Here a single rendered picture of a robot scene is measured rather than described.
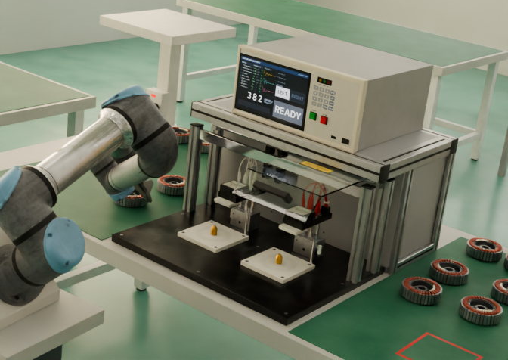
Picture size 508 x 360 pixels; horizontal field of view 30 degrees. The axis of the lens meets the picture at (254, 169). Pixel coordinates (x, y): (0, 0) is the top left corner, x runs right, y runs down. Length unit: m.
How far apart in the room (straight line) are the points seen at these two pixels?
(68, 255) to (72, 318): 0.23
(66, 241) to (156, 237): 0.62
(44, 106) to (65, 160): 1.73
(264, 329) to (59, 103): 1.92
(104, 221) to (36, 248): 0.74
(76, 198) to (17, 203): 0.89
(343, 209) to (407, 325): 0.46
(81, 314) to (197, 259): 0.43
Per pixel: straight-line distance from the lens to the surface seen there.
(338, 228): 2.83
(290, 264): 2.67
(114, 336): 3.79
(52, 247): 2.17
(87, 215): 2.95
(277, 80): 2.70
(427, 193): 2.85
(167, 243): 2.75
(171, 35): 3.35
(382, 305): 2.60
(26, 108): 3.96
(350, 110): 2.58
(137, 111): 2.41
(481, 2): 9.32
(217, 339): 3.83
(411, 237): 2.85
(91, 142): 2.33
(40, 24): 8.08
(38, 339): 2.29
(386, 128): 2.72
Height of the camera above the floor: 1.91
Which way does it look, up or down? 20 degrees down
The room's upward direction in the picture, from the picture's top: 7 degrees clockwise
